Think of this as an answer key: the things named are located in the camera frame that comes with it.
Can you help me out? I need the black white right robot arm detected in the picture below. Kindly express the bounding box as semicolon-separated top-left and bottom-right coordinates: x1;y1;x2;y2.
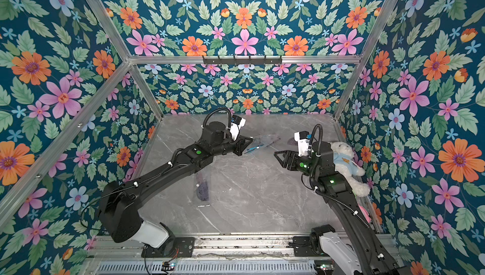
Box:
274;150;412;274

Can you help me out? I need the purple protractor ruler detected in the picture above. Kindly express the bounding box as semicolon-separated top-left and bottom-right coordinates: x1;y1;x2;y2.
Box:
287;139;298;146

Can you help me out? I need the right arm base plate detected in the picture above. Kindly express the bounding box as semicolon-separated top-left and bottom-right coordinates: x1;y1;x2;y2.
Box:
288;235;330;257

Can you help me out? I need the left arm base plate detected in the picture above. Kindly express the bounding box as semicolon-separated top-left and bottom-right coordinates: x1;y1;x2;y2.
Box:
141;237;195;259

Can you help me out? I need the pink alarm clock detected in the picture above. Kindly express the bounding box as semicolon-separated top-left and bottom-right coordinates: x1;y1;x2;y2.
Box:
359;205;371;223

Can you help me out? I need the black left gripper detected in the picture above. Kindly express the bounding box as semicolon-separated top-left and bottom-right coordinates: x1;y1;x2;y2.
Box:
208;133;253;158

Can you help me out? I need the black hook rail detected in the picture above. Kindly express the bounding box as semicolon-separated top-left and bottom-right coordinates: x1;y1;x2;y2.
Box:
202;56;283;66

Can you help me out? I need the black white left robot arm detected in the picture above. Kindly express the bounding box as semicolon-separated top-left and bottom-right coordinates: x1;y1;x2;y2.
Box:
97;116;253;248

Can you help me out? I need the teal protractor ruler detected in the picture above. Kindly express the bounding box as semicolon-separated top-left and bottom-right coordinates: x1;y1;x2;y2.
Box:
243;144;265;154

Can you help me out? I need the white teddy bear blue shirt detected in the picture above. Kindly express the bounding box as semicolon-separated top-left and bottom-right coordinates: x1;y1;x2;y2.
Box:
330;142;370;197

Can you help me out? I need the teal ruler set pouch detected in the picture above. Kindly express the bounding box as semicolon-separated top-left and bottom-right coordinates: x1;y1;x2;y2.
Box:
249;134;281;148

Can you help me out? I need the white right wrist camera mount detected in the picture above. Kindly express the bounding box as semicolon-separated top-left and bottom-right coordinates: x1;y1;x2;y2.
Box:
294;131;311;157

